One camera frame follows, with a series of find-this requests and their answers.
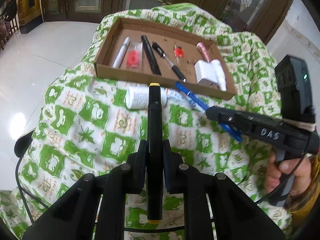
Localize green white patterned cloth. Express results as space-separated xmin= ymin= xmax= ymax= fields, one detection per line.
xmin=1 ymin=3 xmax=280 ymax=238

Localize black cable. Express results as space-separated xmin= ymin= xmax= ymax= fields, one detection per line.
xmin=13 ymin=129 xmax=51 ymax=225

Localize white charger adapter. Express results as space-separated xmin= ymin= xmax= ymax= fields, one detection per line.
xmin=194 ymin=60 xmax=220 ymax=87

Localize black marker yellow caps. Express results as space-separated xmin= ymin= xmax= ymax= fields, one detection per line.
xmin=146 ymin=83 xmax=163 ymax=224

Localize right hand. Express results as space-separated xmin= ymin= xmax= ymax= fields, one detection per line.
xmin=264 ymin=152 xmax=313 ymax=198

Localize black clear gel pen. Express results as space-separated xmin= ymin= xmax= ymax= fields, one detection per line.
xmin=152 ymin=42 xmax=186 ymax=82

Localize red lighter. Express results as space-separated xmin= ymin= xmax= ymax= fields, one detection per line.
xmin=174 ymin=45 xmax=184 ymax=65

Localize cardboard tray box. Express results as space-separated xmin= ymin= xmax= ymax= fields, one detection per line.
xmin=94 ymin=17 xmax=238 ymax=100

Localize pink rose hand cream tube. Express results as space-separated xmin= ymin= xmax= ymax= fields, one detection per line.
xmin=196 ymin=42 xmax=212 ymax=63

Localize white pill bottle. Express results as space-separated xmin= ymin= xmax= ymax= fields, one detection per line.
xmin=125 ymin=87 xmax=168 ymax=110

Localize blue marker pen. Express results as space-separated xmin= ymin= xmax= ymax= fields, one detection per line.
xmin=175 ymin=82 xmax=242 ymax=142

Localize black tracker box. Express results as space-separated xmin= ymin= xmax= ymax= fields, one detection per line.
xmin=274 ymin=55 xmax=316 ymax=124

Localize white ointment tube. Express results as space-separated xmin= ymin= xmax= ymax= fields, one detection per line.
xmin=164 ymin=88 xmax=204 ymax=113

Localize silver white pen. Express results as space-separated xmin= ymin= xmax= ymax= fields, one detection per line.
xmin=112 ymin=37 xmax=130 ymax=68

